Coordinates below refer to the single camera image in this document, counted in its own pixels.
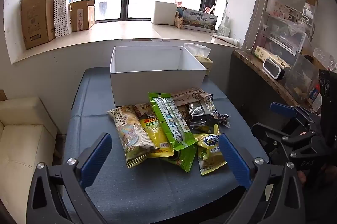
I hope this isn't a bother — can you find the yellow snack packet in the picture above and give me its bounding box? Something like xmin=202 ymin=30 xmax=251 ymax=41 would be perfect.
xmin=139 ymin=117 xmax=175 ymax=159

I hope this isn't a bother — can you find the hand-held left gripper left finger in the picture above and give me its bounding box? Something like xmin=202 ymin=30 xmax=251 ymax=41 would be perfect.
xmin=26 ymin=133 xmax=113 ymax=224

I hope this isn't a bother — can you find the beige green small box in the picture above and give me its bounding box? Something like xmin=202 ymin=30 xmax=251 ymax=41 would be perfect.
xmin=254 ymin=45 xmax=290 ymax=68

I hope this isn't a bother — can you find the black silver snack packet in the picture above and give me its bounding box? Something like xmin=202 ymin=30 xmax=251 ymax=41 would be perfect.
xmin=187 ymin=100 xmax=231 ymax=135

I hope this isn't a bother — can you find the cream illustrated snack packet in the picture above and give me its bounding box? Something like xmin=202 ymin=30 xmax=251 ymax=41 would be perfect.
xmin=107 ymin=105 xmax=156 ymax=169

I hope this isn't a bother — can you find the long green snack packet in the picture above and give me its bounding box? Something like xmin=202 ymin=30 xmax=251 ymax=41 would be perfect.
xmin=147 ymin=92 xmax=197 ymax=152

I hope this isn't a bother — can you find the long illustrated tissue box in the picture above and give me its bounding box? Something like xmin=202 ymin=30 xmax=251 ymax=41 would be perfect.
xmin=181 ymin=8 xmax=219 ymax=33

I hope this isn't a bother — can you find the large brown cardboard box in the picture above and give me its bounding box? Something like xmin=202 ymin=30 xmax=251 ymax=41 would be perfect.
xmin=21 ymin=0 xmax=56 ymax=50

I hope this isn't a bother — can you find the white spray bottle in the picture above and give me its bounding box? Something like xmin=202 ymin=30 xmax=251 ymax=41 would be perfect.
xmin=216 ymin=16 xmax=230 ymax=37

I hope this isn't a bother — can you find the clear plastic container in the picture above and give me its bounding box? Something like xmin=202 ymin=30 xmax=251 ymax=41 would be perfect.
xmin=285 ymin=51 xmax=321 ymax=104

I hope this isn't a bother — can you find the small brown snack packet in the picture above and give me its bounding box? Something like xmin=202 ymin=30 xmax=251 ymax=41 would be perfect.
xmin=135 ymin=103 xmax=154 ymax=119

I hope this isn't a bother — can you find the white foam box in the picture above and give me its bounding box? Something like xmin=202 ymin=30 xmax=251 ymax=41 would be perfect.
xmin=150 ymin=1 xmax=178 ymax=26

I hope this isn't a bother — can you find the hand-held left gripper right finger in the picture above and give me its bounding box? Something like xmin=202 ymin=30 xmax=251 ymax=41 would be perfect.
xmin=219 ymin=133 xmax=307 ymax=224

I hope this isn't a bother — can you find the cream sofa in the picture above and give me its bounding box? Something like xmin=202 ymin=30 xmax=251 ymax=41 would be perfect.
xmin=0 ymin=97 xmax=58 ymax=215

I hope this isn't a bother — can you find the polka dot paper bag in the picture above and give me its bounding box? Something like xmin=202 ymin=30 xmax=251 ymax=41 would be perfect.
xmin=54 ymin=0 xmax=87 ymax=38

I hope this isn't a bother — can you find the wooden shelf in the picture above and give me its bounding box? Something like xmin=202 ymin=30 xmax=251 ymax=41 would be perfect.
xmin=233 ymin=50 xmax=314 ymax=109

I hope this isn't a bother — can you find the small brown cardboard box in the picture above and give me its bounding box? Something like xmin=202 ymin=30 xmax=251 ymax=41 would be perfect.
xmin=69 ymin=0 xmax=96 ymax=32

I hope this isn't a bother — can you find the white black device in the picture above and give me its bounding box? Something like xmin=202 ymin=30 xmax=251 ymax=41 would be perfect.
xmin=262 ymin=58 xmax=286 ymax=81

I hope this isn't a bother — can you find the beige brown snack packet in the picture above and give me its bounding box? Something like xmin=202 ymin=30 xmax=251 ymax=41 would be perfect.
xmin=171 ymin=88 xmax=213 ymax=109

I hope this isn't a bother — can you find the white pink printed box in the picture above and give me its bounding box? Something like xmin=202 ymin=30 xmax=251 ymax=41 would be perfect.
xmin=266 ymin=0 xmax=290 ymax=20

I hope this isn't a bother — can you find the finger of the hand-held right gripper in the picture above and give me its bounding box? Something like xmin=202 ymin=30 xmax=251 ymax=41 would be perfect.
xmin=270 ymin=102 xmax=320 ymax=132
xmin=251 ymin=122 xmax=325 ymax=162

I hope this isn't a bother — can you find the clear acrylic organizer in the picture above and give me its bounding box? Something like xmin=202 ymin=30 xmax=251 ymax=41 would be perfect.
xmin=297 ymin=1 xmax=317 ymax=38

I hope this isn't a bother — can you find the white cardboard box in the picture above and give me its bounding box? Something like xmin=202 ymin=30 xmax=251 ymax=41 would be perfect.
xmin=110 ymin=45 xmax=207 ymax=106

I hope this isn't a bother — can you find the clear plastic drawer organizer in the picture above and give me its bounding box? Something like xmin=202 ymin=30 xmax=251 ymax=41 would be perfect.
xmin=259 ymin=12 xmax=307 ymax=67

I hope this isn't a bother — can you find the white tube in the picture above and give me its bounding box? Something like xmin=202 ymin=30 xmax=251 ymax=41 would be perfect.
xmin=210 ymin=34 xmax=240 ymax=46

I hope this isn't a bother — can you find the gold snack packet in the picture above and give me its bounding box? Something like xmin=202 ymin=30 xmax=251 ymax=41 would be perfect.
xmin=194 ymin=124 xmax=228 ymax=176

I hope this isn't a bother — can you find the yellow tissue box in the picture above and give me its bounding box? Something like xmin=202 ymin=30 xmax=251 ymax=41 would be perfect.
xmin=183 ymin=43 xmax=214 ymax=76

